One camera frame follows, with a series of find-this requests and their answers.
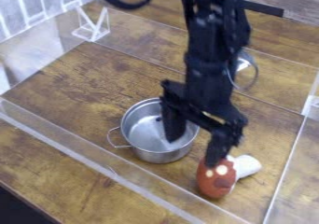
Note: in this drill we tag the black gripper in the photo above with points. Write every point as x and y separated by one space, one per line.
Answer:
201 100

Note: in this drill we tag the silver metal pot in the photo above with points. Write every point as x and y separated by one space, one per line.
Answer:
142 133

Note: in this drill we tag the red plush mushroom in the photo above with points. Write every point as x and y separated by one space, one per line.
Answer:
216 180

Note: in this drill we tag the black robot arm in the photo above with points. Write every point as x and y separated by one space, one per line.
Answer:
217 34

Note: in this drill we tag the clear acrylic right barrier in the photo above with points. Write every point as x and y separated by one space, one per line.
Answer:
294 200

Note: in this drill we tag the clear acrylic barrier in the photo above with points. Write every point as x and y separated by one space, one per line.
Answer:
148 185
294 200

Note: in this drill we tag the clear acrylic front barrier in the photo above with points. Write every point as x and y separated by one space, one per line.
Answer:
148 185

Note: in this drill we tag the black bar on table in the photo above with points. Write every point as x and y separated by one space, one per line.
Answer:
265 9

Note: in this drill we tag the clear acrylic triangle stand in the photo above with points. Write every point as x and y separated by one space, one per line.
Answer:
90 31

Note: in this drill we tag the spoon with green handle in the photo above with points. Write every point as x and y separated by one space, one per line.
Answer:
241 61

